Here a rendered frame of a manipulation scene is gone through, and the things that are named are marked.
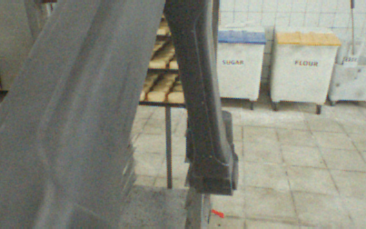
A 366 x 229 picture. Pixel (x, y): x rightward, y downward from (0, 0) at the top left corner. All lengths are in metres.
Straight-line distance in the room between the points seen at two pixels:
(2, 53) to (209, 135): 3.21
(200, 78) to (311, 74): 2.76
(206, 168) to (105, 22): 0.40
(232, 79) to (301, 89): 0.67
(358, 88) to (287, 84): 0.77
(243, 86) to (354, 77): 1.10
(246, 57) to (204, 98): 2.61
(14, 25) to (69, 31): 3.24
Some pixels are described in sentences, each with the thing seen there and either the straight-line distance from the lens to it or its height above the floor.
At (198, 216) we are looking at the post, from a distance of 1.07.
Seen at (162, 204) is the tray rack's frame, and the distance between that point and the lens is 1.73.
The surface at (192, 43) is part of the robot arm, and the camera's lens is 0.39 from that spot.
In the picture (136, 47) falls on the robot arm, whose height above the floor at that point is 1.25.
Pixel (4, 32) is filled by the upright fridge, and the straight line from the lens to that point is 3.49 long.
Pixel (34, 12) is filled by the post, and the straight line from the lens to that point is 0.94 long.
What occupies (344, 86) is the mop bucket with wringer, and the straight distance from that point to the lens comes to 3.53.
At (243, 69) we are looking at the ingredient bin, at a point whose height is 0.44.
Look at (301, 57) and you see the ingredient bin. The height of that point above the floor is 0.57.
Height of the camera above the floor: 1.29
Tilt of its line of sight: 25 degrees down
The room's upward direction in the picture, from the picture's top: straight up
